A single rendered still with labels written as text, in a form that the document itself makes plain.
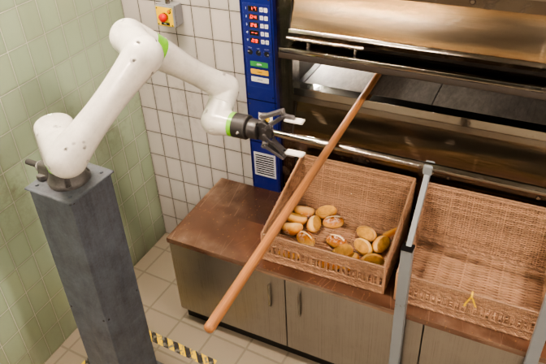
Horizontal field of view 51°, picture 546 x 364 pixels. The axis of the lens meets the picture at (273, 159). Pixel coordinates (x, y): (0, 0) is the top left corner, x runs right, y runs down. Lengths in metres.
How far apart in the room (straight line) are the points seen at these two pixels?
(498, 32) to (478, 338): 1.13
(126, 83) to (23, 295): 1.39
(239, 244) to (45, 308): 1.00
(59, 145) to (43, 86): 0.81
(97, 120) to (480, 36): 1.39
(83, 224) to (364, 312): 1.17
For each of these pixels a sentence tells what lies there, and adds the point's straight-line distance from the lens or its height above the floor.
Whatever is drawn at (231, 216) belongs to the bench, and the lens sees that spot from 2.83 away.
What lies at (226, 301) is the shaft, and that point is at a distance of 1.60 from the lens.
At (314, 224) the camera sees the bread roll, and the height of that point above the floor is 0.64.
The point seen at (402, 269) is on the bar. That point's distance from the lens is 2.17.
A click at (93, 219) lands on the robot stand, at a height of 1.07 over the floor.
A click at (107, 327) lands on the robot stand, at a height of 0.56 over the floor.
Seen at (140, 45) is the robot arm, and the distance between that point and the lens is 1.80.
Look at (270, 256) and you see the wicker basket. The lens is 2.56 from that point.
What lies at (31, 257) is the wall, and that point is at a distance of 2.87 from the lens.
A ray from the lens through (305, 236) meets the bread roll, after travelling 2.60.
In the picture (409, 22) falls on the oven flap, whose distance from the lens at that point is 2.34.
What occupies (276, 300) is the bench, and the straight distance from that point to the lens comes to 2.67.
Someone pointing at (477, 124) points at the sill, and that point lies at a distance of 2.46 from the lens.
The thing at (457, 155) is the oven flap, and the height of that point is 1.00.
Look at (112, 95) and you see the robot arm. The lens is 1.83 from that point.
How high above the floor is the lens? 2.38
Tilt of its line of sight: 34 degrees down
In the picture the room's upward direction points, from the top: 3 degrees counter-clockwise
